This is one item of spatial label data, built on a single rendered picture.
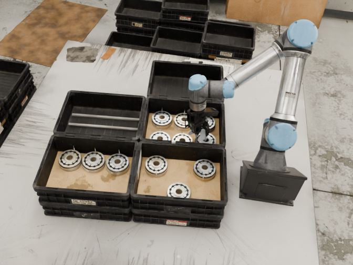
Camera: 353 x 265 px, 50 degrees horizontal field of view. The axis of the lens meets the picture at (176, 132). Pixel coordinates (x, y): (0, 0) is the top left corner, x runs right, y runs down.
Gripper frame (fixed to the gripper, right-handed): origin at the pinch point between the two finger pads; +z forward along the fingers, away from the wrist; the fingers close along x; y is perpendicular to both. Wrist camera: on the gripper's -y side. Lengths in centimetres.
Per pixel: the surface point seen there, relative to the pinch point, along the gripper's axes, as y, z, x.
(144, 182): 35.8, 4.2, -0.1
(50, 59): -16, 56, -219
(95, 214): 59, 11, -6
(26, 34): -18, 49, -269
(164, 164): 23.9, 1.2, 0.5
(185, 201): 32.8, -2.2, 24.2
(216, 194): 15.5, 7.8, 25.2
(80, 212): 64, 10, -10
